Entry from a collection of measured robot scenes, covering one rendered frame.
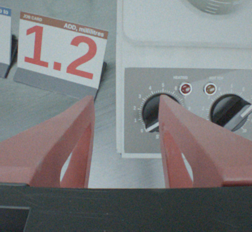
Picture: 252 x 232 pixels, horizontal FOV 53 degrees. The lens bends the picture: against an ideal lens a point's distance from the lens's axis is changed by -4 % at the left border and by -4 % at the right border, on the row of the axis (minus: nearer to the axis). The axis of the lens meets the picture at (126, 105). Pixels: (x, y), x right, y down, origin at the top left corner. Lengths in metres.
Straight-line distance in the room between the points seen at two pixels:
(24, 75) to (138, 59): 0.13
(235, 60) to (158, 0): 0.08
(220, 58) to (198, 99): 0.04
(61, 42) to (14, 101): 0.08
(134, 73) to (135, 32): 0.03
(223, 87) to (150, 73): 0.06
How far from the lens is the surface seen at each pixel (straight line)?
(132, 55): 0.21
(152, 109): 0.21
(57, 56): 0.27
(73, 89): 0.27
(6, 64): 0.30
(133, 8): 0.20
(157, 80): 0.21
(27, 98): 0.28
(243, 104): 0.21
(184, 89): 0.21
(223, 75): 0.22
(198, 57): 0.21
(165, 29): 0.20
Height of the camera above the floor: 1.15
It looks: 75 degrees down
